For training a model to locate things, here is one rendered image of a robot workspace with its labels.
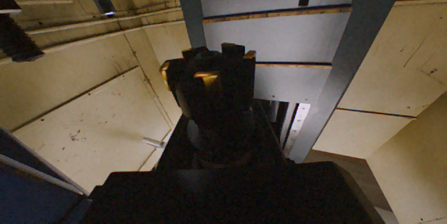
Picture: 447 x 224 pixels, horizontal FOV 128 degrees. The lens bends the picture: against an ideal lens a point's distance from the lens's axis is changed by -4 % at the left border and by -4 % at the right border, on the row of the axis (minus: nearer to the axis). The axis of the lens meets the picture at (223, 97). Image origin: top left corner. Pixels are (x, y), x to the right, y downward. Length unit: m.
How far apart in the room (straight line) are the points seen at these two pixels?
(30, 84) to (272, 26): 1.10
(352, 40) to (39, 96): 1.35
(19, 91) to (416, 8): 1.83
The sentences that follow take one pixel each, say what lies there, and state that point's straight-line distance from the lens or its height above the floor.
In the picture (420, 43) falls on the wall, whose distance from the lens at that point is 1.16.
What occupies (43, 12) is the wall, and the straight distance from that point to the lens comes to 1.10.
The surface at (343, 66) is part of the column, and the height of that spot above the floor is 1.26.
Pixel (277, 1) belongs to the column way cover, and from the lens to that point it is 0.49.
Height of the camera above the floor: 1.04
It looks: 37 degrees up
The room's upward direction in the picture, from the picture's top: 172 degrees clockwise
